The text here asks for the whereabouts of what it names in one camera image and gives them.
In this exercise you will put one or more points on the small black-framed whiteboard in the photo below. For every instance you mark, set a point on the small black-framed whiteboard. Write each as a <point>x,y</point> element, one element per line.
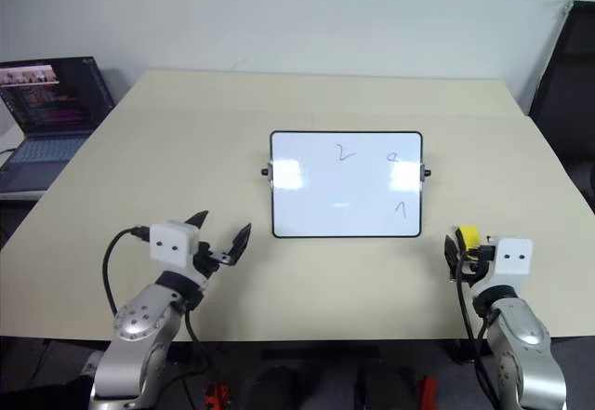
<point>346,184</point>

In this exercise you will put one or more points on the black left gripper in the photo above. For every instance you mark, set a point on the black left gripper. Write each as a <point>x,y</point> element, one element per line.
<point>207,261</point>

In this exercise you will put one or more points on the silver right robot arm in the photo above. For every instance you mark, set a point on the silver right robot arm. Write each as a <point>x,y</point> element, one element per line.
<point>525,345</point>

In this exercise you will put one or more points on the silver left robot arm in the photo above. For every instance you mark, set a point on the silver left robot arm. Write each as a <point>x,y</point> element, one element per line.
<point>139,321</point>

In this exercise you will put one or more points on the yellow whiteboard eraser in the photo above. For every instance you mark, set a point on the yellow whiteboard eraser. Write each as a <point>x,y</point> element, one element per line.
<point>468,237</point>

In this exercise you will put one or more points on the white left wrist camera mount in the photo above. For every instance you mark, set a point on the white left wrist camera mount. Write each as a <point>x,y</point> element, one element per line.
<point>170,242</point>

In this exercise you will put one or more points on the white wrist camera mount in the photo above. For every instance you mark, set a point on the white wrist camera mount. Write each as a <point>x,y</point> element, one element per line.
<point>511,256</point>
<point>170,242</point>

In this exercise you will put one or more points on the black office chair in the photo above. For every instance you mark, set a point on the black office chair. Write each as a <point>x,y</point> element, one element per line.
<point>567,70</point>

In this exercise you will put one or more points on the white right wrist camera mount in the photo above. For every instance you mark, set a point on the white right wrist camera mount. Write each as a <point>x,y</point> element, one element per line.
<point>511,256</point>

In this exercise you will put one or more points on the red object under table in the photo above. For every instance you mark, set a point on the red object under table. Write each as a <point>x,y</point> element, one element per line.
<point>427,391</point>
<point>218,396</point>

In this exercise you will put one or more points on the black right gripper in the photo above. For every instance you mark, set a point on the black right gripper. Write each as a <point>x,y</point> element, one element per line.
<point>476,268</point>

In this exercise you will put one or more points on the open dark laptop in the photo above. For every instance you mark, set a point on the open dark laptop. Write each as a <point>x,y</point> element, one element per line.
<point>51,98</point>

